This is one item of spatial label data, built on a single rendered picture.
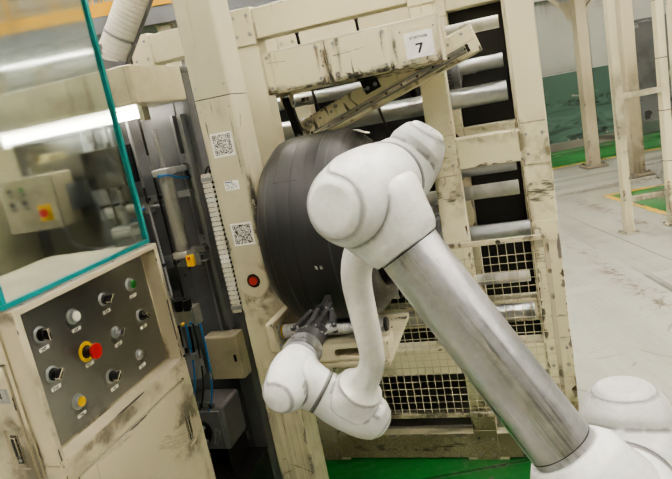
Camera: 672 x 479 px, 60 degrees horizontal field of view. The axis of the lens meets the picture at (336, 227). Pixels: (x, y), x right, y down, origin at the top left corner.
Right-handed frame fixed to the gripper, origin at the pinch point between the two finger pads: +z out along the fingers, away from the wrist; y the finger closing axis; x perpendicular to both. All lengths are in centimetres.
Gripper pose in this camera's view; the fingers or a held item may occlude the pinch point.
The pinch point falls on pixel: (326, 305)
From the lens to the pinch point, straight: 161.9
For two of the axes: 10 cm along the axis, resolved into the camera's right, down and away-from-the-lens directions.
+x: 2.2, 9.2, 3.2
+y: -9.5, 1.2, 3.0
